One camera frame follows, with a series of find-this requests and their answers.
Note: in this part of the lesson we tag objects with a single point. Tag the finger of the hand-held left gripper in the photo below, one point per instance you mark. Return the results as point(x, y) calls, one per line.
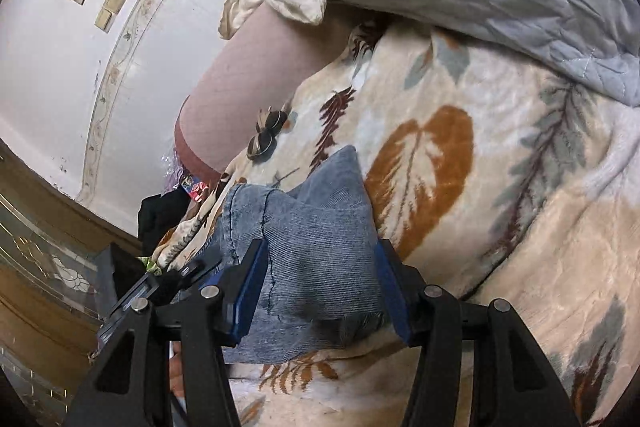
point(197, 269)

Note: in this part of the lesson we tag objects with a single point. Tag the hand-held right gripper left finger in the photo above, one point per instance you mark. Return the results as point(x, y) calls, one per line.
point(247, 302)

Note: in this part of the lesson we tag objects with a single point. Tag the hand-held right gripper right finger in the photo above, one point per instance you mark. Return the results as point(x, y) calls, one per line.
point(395, 292)

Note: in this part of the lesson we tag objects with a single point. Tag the grey denim pants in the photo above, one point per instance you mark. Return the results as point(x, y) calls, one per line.
point(315, 257)

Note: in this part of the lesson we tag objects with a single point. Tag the green patterned quilt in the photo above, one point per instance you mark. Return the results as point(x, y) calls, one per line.
point(150, 264)

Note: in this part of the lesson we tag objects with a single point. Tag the black cloth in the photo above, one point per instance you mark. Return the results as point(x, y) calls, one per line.
point(157, 217)

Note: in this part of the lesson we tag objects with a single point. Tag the red and blue box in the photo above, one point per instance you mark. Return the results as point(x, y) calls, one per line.
point(196, 190)

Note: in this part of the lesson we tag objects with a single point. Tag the wooden stained glass door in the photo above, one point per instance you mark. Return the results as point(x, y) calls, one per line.
point(40, 257)

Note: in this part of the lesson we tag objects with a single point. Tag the clear plastic bag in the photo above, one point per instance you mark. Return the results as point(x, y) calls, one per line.
point(174, 177)

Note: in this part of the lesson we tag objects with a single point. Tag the leaf printed blanket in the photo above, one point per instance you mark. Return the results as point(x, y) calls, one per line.
point(500, 207)

